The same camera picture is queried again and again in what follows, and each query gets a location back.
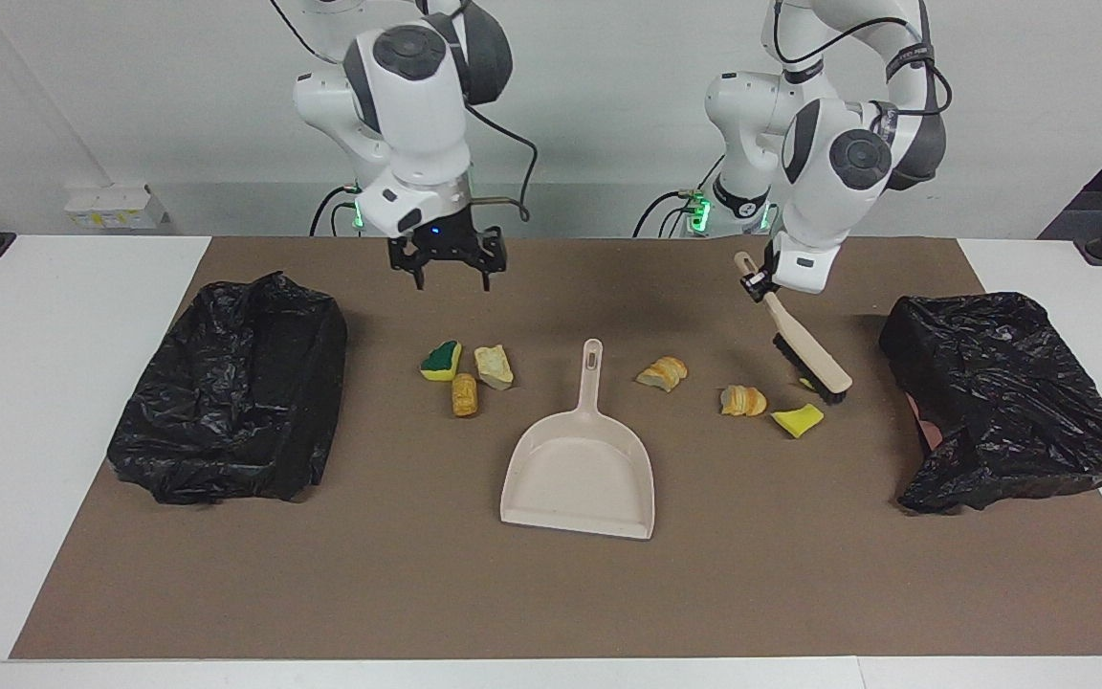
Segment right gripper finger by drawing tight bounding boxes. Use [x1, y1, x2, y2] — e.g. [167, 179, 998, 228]
[388, 239, 427, 291]
[474, 227, 508, 291]

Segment beige brush black bristles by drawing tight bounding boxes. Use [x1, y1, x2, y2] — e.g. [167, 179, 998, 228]
[735, 251, 853, 405]

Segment green and yellow sponge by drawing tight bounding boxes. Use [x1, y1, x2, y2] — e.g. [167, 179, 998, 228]
[419, 340, 464, 383]

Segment pale bread chunk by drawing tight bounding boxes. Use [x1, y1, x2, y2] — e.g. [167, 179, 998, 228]
[474, 344, 516, 391]

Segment orange striped bread piece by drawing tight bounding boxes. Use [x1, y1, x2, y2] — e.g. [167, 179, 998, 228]
[719, 385, 769, 418]
[635, 356, 690, 393]

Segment yellow wedge sponge piece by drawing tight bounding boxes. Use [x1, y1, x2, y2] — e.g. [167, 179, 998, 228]
[770, 403, 826, 440]

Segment beige plastic dustpan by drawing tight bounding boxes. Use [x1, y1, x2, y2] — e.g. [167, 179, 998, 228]
[499, 338, 656, 541]

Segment pink plastic bin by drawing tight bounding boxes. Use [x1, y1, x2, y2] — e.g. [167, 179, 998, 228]
[907, 390, 946, 453]

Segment black trash bag bin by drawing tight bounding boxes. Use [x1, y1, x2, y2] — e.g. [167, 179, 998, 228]
[106, 271, 349, 506]

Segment black bag with pink bin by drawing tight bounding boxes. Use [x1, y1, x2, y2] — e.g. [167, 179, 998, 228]
[878, 291, 1102, 515]

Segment brown table mat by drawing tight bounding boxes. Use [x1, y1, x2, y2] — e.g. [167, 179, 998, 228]
[9, 235, 1102, 661]

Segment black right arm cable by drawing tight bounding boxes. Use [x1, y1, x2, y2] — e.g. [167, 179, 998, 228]
[269, 0, 540, 223]

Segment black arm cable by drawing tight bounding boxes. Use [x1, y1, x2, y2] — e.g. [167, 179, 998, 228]
[769, 0, 954, 121]
[269, 0, 540, 223]

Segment black base power cable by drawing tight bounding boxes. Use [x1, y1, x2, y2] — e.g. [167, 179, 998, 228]
[309, 185, 361, 237]
[632, 158, 729, 238]

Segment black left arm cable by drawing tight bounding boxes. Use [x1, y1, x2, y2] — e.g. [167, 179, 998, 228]
[769, 0, 954, 121]

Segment white wall power strip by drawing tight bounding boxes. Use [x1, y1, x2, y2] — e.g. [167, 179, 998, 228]
[64, 184, 171, 231]

